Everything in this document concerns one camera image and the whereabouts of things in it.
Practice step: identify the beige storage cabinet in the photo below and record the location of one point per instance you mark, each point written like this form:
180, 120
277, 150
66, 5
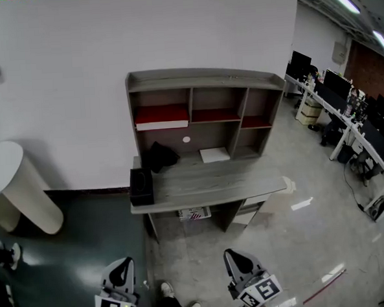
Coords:
310, 112

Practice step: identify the grey wall panel box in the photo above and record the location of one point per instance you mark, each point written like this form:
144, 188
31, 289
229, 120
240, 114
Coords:
338, 52

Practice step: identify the red hardcover book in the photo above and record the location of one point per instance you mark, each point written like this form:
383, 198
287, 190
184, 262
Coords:
160, 114

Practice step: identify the black office chair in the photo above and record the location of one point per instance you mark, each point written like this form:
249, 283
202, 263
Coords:
333, 131

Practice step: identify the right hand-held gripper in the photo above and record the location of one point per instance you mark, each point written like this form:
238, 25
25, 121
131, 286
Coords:
265, 289

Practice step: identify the red stick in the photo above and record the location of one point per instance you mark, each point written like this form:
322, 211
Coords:
323, 287

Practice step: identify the black cloth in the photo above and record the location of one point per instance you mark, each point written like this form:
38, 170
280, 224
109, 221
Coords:
161, 156

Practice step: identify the grey floor device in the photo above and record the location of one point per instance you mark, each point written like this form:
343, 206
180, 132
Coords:
380, 207

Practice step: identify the printed white box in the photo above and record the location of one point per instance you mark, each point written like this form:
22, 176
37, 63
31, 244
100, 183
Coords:
194, 213

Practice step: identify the white oval pedestal table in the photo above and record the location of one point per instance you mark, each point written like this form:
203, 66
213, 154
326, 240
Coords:
15, 180

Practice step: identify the person's left white shoe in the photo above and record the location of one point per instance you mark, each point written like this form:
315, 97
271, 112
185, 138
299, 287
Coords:
167, 289

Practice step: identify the white paper scrap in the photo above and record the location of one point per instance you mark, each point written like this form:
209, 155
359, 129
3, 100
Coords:
289, 184

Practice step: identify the black tissue box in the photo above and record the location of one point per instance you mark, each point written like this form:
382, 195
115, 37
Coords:
141, 186

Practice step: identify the long white office desk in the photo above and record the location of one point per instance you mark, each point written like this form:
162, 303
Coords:
349, 120

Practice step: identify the grey wooden desk with hutch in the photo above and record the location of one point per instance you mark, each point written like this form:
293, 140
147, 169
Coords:
213, 180

